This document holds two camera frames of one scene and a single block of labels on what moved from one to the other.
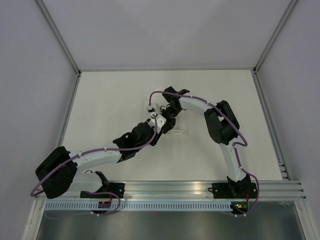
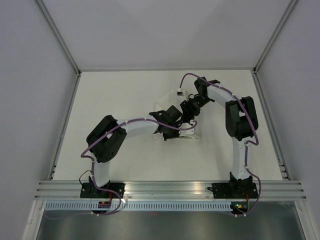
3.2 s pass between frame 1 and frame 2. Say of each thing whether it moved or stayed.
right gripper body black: moved
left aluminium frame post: stayed
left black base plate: stayed
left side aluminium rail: stayed
